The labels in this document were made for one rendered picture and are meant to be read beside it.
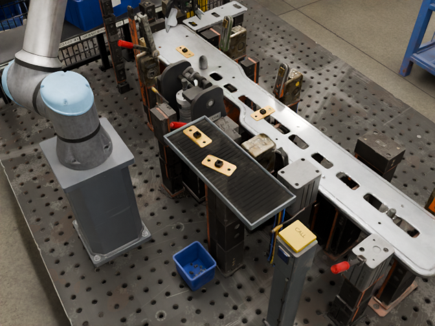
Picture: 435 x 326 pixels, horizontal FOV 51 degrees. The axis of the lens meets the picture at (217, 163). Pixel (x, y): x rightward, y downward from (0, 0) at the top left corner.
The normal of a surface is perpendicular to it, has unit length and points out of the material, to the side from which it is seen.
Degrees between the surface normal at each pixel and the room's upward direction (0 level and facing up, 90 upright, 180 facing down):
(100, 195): 90
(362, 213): 0
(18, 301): 0
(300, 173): 0
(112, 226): 90
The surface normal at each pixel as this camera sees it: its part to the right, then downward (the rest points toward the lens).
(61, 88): 0.09, -0.63
